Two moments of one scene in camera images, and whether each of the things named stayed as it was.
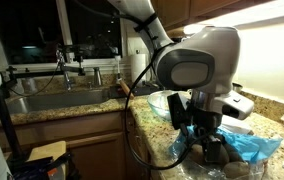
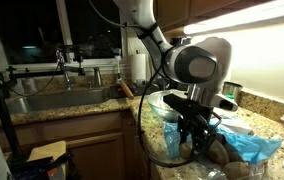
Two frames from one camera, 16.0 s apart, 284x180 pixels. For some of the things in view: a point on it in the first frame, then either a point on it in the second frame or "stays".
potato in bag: (236, 169) stays
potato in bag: (233, 155) stays
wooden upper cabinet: (173, 14) stays
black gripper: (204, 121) -> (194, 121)
